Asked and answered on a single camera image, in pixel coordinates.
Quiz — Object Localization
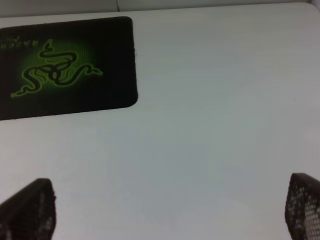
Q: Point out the black green snake mouse pad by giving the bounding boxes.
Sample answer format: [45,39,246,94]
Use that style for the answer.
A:
[0,16,139,120]

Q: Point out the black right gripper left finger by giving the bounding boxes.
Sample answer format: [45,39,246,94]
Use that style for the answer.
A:
[0,178,57,240]

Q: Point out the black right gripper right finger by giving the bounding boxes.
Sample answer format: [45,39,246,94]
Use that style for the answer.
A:
[284,173,320,240]

